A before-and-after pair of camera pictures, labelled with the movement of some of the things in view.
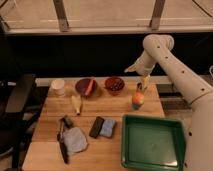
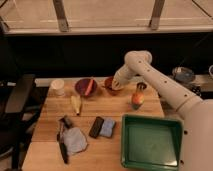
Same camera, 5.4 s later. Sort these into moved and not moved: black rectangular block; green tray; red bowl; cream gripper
Moved: cream gripper
Not moved: red bowl; black rectangular block; green tray
